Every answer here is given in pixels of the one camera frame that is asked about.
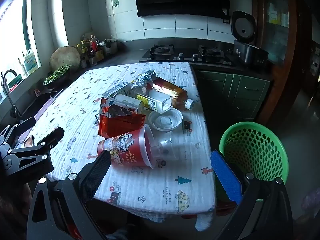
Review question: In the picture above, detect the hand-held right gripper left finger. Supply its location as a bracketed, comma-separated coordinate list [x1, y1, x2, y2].
[26, 150, 112, 240]

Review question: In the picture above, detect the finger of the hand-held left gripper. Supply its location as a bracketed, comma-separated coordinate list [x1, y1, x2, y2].
[9, 127, 65, 155]
[0, 117, 37, 140]

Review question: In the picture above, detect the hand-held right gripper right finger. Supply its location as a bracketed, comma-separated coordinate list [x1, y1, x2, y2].
[210, 149, 293, 240]

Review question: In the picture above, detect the red printed plastic cup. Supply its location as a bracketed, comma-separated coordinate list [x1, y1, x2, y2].
[97, 124, 187, 169]

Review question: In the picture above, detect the green plastic basket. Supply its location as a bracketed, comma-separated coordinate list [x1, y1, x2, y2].
[219, 121, 289, 203]

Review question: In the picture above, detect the red snack packet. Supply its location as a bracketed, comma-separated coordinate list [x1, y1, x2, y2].
[98, 113, 147, 138]

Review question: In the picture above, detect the white milk carton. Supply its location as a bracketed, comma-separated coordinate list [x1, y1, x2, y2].
[107, 82, 137, 98]

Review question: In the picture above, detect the white paper cup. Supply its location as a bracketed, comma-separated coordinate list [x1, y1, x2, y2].
[112, 94, 145, 114]

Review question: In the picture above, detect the clear bottle yellow label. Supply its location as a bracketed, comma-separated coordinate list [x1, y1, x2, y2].
[136, 90, 173, 113]

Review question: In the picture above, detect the amber tea bottle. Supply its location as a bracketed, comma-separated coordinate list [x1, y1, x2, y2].
[147, 77, 195, 110]

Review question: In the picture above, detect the foil snack wrapper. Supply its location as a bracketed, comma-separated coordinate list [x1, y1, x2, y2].
[130, 70, 157, 88]

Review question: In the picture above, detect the black faucet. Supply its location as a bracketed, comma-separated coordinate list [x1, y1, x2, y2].
[1, 69, 22, 118]

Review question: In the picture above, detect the red plastic object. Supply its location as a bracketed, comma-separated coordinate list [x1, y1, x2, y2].
[182, 201, 237, 219]

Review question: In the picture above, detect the green container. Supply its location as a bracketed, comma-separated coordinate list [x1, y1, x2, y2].
[9, 76, 24, 89]

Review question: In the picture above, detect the bowl of green vegetables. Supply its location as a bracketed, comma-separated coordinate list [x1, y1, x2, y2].
[42, 64, 73, 89]

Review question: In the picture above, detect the white printed tablecloth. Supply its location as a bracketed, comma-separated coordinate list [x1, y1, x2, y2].
[30, 61, 217, 232]

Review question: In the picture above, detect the white detergent jug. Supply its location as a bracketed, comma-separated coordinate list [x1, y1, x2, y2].
[24, 49, 38, 74]

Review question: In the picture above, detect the round wooden cutting board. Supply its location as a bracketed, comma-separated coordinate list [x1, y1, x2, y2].
[49, 46, 81, 72]

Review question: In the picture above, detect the translucent plastic bag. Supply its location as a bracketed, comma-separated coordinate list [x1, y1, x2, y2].
[301, 187, 320, 213]

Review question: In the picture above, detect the green kitchen cabinet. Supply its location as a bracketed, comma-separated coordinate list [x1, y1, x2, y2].
[195, 70, 272, 123]

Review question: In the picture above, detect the window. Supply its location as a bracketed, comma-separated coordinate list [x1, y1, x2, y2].
[0, 0, 34, 80]

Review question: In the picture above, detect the group of condiment bottles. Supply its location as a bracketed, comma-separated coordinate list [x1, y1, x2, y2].
[75, 34, 105, 68]

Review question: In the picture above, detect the metal pot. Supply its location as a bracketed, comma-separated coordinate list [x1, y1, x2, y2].
[104, 39, 118, 57]

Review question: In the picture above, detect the black rice cooker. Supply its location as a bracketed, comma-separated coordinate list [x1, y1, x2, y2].
[230, 10, 269, 67]

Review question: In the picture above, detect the black gas stove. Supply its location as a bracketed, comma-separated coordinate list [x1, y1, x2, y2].
[139, 44, 235, 67]

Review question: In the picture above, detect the wooden framed glass door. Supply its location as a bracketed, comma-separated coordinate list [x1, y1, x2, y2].
[251, 0, 304, 120]

